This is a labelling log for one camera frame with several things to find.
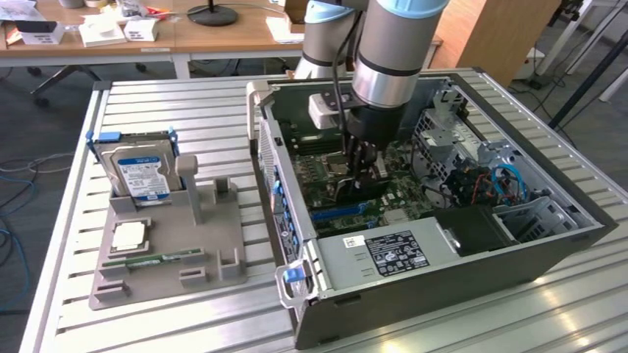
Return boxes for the white paper stack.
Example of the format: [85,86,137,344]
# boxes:
[264,16,307,44]

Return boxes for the black and grey PC case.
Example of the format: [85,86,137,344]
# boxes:
[244,71,620,350]

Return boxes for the black chair base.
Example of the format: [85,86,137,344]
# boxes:
[27,65,107,108]

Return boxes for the silver metal disk bay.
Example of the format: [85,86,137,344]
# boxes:
[411,106,492,174]

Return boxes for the green motherboard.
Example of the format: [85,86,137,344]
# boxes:
[288,130,443,238]

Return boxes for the wooden cabinet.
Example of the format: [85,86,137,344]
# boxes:
[431,0,563,88]

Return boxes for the blue data wire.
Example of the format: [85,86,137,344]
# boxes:
[492,164,529,204]

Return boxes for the white box with label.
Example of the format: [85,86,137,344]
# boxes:
[20,22,65,46]

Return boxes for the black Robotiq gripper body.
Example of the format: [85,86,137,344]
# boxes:
[345,104,404,148]

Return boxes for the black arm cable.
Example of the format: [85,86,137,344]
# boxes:
[331,7,368,148]

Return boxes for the long PCIe expansion slot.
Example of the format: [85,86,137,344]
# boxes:
[309,201,369,222]

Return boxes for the silver CPU chip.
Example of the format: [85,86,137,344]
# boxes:
[111,222,148,253]

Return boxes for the white table leg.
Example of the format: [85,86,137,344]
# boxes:
[537,0,615,76]

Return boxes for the crumpled paper sheets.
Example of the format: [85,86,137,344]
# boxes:
[0,0,39,20]

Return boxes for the black slanted pole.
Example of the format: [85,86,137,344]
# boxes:
[548,32,628,129]

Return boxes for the white box with round part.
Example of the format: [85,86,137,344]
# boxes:
[77,16,128,48]

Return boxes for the CPU socket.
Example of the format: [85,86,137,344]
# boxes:
[319,152,351,178]

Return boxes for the wooden desk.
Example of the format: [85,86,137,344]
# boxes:
[0,0,444,80]

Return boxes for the blue floor cable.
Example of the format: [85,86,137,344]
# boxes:
[0,176,39,313]

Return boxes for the green RAM stick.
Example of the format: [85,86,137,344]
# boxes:
[103,248,205,268]

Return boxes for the white floor cable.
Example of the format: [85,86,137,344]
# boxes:
[0,153,75,174]

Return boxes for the grey plastic parts rack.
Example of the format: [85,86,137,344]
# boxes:
[87,154,251,312]

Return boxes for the black power supply label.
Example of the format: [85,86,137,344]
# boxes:
[365,230,432,277]

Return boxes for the black lamp base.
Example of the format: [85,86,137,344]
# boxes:
[185,0,240,27]

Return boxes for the hard disk with blue carrier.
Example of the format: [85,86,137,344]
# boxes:
[85,126,191,207]

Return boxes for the orange wire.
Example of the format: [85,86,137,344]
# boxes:
[469,172,493,206]

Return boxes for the brown cardboard box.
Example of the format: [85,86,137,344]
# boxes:
[284,0,309,25]

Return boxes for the grey power supply unit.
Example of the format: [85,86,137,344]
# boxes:
[313,216,463,290]

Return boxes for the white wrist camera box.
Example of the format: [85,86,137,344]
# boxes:
[307,92,355,129]

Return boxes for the small white box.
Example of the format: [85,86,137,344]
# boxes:
[123,18,160,42]

